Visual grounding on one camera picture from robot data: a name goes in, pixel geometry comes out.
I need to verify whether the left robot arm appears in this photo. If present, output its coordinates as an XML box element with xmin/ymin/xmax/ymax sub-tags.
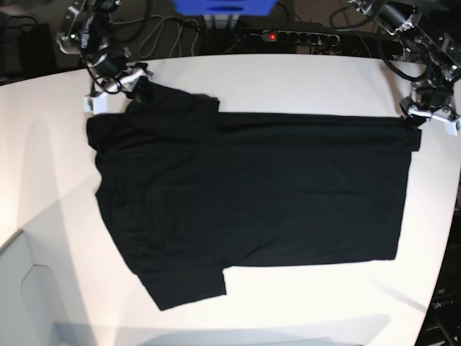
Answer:
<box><xmin>350</xmin><ymin>1</ymin><xmax>460</xmax><ymax>136</ymax></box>

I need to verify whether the white cable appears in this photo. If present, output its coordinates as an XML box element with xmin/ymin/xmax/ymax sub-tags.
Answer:
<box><xmin>122</xmin><ymin>14</ymin><xmax>202</xmax><ymax>58</ymax></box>

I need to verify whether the blue plastic box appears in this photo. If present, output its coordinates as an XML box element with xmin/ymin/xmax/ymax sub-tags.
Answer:
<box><xmin>173</xmin><ymin>0</ymin><xmax>277</xmax><ymax>16</ymax></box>

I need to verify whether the black T-shirt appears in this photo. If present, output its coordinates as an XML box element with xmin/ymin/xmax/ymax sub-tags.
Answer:
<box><xmin>86</xmin><ymin>84</ymin><xmax>422</xmax><ymax>310</ymax></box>

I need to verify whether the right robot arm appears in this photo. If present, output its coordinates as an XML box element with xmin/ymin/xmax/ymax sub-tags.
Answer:
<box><xmin>56</xmin><ymin>1</ymin><xmax>153</xmax><ymax>113</ymax></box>

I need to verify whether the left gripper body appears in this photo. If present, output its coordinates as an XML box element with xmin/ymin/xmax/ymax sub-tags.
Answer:
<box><xmin>399</xmin><ymin>86</ymin><xmax>460</xmax><ymax>123</ymax></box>

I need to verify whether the black box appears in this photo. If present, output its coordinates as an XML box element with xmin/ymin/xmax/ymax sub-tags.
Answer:
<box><xmin>17</xmin><ymin>24</ymin><xmax>57</xmax><ymax>71</ymax></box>

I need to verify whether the black power strip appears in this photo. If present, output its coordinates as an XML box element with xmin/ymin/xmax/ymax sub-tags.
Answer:
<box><xmin>242</xmin><ymin>30</ymin><xmax>380</xmax><ymax>58</ymax></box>

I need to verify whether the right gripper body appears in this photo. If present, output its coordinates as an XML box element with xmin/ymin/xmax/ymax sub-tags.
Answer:
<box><xmin>91</xmin><ymin>63</ymin><xmax>153</xmax><ymax>97</ymax></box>

